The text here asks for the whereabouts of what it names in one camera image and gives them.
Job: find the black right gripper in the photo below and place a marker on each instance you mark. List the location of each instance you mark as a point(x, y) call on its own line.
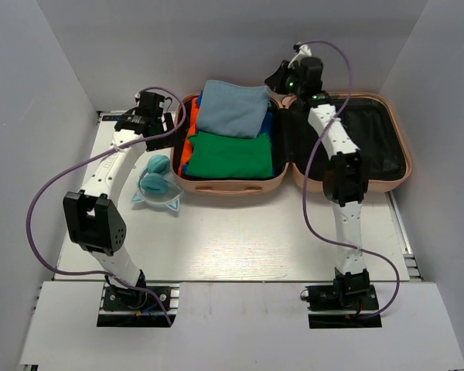
point(276, 80)

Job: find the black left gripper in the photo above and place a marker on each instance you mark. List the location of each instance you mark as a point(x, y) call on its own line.
point(168, 141)

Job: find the orange jacket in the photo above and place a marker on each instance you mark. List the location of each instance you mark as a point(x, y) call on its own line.
point(188, 148)

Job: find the blue zip jacket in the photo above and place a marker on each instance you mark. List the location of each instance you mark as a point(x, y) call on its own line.
point(266, 124)

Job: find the teal white cat-ear headphones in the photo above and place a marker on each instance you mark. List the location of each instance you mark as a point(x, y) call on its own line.
point(156, 187)

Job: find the green t-shirt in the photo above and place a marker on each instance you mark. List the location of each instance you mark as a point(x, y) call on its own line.
point(220, 157)

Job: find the grey-blue cloth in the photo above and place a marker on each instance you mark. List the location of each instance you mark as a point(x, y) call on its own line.
point(232, 111)

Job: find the pink suitcase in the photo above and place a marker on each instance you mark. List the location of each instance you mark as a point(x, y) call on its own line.
point(368, 119)

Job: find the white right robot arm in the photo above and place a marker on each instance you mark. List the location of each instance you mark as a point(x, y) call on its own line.
point(344, 183)

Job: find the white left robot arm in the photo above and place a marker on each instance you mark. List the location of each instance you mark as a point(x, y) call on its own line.
point(92, 216)

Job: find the small dark label sticker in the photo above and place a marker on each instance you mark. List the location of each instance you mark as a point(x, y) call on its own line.
point(110, 117)

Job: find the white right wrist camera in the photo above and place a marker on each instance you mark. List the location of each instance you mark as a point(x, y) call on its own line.
point(302, 50)

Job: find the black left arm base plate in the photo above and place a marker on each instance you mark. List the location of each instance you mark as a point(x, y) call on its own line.
point(115, 311)

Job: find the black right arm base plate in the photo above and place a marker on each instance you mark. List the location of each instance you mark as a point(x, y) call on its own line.
point(327, 311)

